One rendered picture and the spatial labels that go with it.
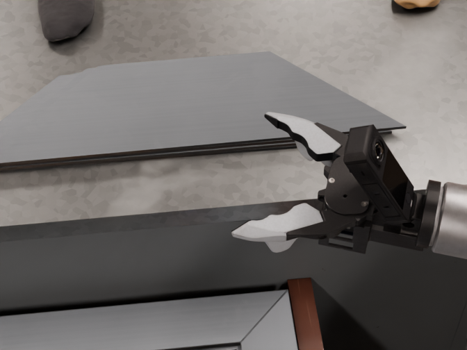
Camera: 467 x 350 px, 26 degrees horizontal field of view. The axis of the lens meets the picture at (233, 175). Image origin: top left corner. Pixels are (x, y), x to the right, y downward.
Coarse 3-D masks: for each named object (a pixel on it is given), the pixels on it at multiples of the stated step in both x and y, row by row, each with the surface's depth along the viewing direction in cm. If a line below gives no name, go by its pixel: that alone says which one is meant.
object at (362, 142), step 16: (352, 128) 98; (368, 128) 97; (352, 144) 97; (368, 144) 96; (384, 144) 100; (352, 160) 96; (368, 160) 96; (384, 160) 98; (368, 176) 98; (384, 176) 99; (400, 176) 102; (368, 192) 100; (384, 192) 99; (400, 192) 102; (384, 208) 101; (400, 208) 101
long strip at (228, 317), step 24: (48, 312) 166; (72, 312) 166; (96, 312) 166; (120, 312) 166; (144, 312) 166; (168, 312) 166; (192, 312) 166; (216, 312) 166; (240, 312) 166; (264, 312) 166; (0, 336) 163; (24, 336) 163; (48, 336) 163; (72, 336) 163; (96, 336) 163; (120, 336) 163; (144, 336) 163; (168, 336) 163; (192, 336) 163; (216, 336) 163; (240, 336) 163
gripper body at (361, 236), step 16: (336, 160) 105; (336, 176) 104; (352, 176) 104; (320, 192) 104; (336, 192) 103; (352, 192) 103; (432, 192) 102; (336, 208) 102; (352, 208) 102; (368, 208) 103; (416, 208) 104; (432, 208) 102; (368, 224) 103; (384, 224) 107; (400, 224) 106; (416, 224) 105; (432, 224) 102; (320, 240) 108; (352, 240) 107; (368, 240) 109; (384, 240) 108; (400, 240) 108; (416, 240) 105
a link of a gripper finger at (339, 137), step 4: (316, 124) 108; (320, 124) 108; (320, 128) 108; (324, 128) 108; (328, 128) 108; (332, 128) 108; (328, 132) 108; (332, 132) 108; (336, 132) 108; (340, 132) 108; (332, 136) 107; (336, 136) 107; (340, 136) 107; (344, 136) 107; (336, 140) 107; (340, 140) 107; (344, 140) 107; (344, 144) 107; (340, 148) 107; (344, 148) 106; (336, 152) 106; (340, 152) 106; (336, 156) 107
